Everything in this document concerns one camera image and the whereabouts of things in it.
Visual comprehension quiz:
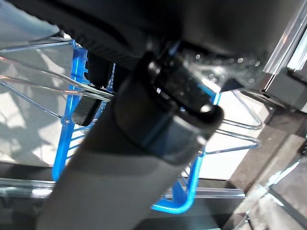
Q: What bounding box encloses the black low display shelf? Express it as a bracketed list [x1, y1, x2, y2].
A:
[262, 0, 307, 111]

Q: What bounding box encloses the blue plastic shopping basket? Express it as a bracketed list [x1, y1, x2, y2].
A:
[0, 39, 262, 215]

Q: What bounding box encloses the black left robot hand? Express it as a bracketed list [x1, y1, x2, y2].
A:
[14, 0, 304, 230]

